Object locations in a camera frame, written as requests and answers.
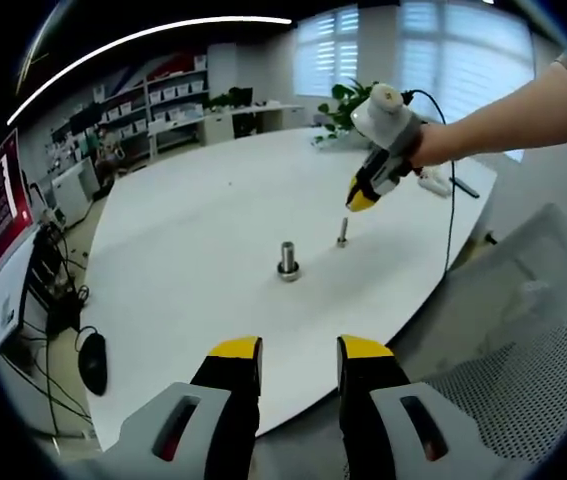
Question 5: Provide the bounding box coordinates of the white low cabinet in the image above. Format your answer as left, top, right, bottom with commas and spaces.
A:
52, 159, 102, 226

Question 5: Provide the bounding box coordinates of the white handheld controller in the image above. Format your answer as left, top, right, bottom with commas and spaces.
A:
427, 177, 452, 199
418, 168, 444, 189

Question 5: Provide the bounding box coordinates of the small steel threaded stud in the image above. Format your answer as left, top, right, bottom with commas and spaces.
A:
335, 216, 352, 249

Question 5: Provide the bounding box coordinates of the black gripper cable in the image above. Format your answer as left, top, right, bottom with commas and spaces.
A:
402, 89, 459, 274

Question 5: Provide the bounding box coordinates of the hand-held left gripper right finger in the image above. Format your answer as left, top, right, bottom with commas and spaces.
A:
336, 334, 519, 480

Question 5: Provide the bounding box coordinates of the shelf with white bins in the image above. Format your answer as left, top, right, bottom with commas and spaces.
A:
92, 54, 212, 146

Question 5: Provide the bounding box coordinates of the grey mesh office chair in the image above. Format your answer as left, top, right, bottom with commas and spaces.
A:
387, 202, 567, 480

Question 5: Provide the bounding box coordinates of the monitor with red screen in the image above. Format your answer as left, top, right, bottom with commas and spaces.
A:
0, 127, 39, 359

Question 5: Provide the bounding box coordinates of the black computer mouse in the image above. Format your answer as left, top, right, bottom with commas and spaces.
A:
77, 330, 109, 397

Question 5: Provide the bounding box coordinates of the large steel threaded stud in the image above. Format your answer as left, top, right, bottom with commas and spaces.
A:
276, 240, 302, 282

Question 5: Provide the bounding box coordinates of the long white counter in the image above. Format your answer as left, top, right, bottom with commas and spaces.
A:
202, 102, 304, 146

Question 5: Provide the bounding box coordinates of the black cable bundle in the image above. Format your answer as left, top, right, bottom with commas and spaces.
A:
22, 229, 97, 441

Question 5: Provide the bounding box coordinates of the curved ceiling light strip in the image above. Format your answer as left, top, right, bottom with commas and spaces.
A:
6, 16, 294, 126

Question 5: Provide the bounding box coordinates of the green potted plant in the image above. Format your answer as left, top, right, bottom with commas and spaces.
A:
312, 79, 382, 146

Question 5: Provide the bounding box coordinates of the window with white blinds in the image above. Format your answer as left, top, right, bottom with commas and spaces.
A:
295, 0, 537, 124

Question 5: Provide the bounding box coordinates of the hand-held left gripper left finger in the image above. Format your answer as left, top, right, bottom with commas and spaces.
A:
102, 335, 264, 480

